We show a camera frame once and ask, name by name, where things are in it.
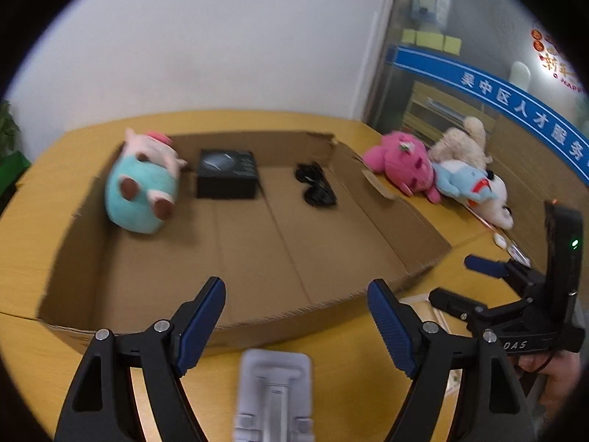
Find light blue plush toy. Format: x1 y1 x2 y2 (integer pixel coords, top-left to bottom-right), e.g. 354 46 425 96
430 161 491 207

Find pink pen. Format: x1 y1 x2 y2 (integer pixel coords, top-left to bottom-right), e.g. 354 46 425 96
460 203 500 233

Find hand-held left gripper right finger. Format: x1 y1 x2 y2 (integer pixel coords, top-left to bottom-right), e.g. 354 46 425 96
367 278 537 442

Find pink and teal pig plush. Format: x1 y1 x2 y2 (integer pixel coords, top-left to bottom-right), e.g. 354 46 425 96
105 129 188 236

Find brown cardboard box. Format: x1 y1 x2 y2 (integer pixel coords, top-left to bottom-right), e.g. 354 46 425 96
37 131 454 360

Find green plant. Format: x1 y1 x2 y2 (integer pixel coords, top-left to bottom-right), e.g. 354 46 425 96
0 99 33 203

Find silver phone stand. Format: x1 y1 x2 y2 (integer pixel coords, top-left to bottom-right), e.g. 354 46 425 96
234 349 316 442

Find red window sticker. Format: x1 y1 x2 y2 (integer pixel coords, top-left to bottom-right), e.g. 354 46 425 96
531 28 589 95

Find pink bear plush toy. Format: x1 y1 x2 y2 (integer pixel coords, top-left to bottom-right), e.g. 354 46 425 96
362 131 435 198

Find person's right hand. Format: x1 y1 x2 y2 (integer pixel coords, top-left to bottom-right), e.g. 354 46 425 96
516 352 581 399

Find cream rabbit plush toy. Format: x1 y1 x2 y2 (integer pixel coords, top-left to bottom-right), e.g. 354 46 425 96
430 116 493 171

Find black sunglasses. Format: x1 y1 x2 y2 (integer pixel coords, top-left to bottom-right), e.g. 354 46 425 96
294 162 338 207

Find black box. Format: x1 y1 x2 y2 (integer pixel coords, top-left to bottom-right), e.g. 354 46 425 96
197 148 261 200

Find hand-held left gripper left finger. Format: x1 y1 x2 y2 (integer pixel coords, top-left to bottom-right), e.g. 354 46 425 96
54 276 227 442

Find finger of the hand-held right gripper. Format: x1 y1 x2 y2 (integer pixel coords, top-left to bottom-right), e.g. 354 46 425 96
429 287 489 322
464 254 512 279

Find white plush toy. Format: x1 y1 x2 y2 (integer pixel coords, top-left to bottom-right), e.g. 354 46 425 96
474 172 515 230

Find blue banner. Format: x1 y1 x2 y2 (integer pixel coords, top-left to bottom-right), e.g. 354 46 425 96
395 45 589 171

